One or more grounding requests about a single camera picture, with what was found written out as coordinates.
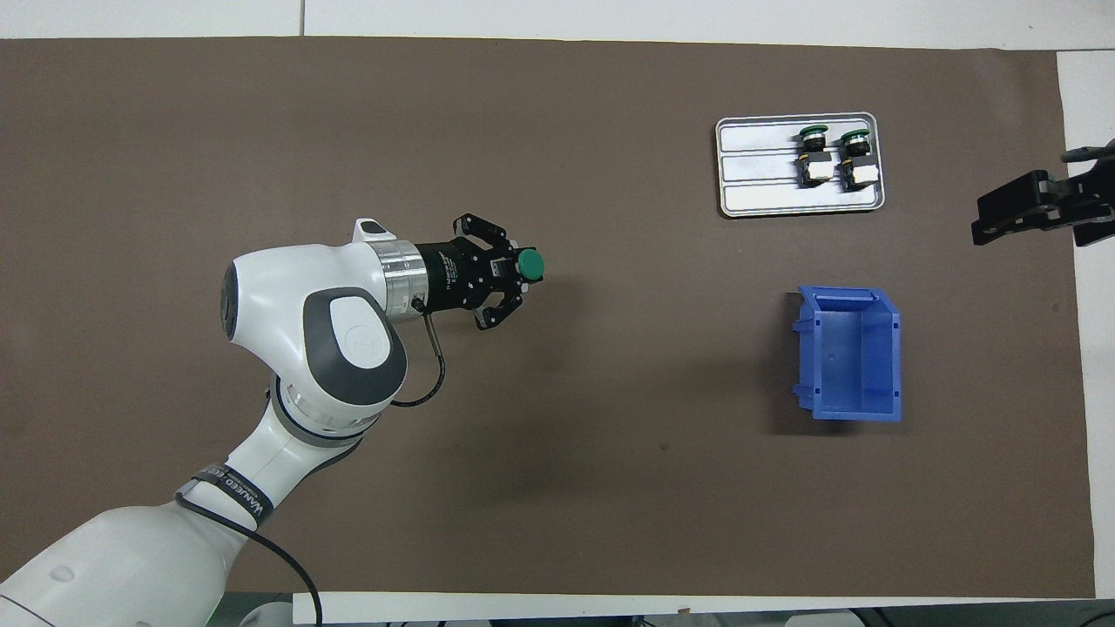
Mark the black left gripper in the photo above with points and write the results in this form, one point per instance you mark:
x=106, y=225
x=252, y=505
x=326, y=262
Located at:
x=449, y=274

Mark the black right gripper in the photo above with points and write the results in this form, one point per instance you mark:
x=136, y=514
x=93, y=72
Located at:
x=1089, y=196

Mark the green push button switch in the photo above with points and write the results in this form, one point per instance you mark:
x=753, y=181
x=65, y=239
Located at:
x=530, y=265
x=858, y=172
x=814, y=165

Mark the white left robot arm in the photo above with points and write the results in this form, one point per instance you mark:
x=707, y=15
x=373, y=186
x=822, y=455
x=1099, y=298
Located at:
x=287, y=296

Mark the brown table mat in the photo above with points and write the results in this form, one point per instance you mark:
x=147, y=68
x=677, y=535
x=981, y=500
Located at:
x=610, y=479

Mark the blue plastic bin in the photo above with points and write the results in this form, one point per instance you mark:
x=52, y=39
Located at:
x=849, y=357

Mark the grey metal tray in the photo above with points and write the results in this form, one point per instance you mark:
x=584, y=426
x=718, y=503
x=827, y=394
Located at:
x=758, y=165

